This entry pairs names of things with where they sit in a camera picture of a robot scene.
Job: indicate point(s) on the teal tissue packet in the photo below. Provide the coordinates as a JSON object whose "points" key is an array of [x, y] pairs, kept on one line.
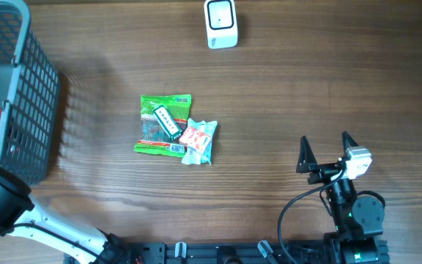
{"points": [[193, 157]]}

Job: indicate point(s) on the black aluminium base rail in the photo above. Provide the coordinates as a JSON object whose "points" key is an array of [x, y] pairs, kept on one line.
{"points": [[302, 252]]}

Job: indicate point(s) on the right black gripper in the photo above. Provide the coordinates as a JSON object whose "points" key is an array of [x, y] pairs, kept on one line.
{"points": [[308, 163]]}

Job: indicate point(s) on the white barcode scanner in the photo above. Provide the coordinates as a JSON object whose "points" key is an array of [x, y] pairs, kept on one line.
{"points": [[221, 23]]}

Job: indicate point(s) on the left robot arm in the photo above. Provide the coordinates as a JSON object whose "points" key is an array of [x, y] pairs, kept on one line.
{"points": [[21, 215]]}

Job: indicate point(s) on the green snack bag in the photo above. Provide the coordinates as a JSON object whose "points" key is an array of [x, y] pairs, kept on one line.
{"points": [[154, 141]]}

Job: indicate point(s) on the green white medicine box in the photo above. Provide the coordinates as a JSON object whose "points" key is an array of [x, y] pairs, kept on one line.
{"points": [[167, 122]]}

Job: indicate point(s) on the small orange white box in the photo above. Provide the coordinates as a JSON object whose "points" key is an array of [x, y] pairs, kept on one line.
{"points": [[195, 139]]}

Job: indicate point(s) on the grey plastic mesh basket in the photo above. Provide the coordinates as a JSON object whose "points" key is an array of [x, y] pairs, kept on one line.
{"points": [[29, 96]]}

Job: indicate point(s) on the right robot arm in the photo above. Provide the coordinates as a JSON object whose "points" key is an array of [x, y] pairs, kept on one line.
{"points": [[357, 215]]}

